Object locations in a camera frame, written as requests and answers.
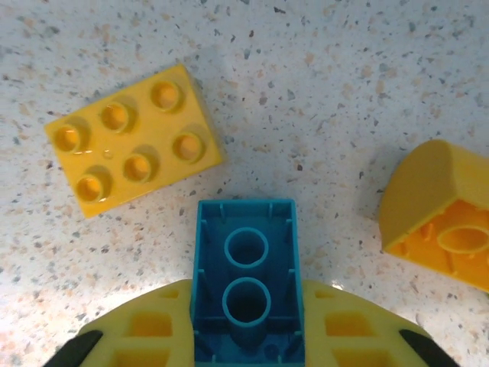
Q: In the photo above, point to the yellow-orange curved lego brick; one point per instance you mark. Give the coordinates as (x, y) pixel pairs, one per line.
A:
(420, 183)

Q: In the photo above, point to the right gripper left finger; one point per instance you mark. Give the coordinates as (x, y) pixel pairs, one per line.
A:
(153, 344)

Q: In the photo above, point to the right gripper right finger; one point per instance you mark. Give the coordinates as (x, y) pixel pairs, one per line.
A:
(344, 344)

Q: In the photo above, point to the blue lego brick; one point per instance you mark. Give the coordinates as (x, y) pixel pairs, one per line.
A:
(248, 344)

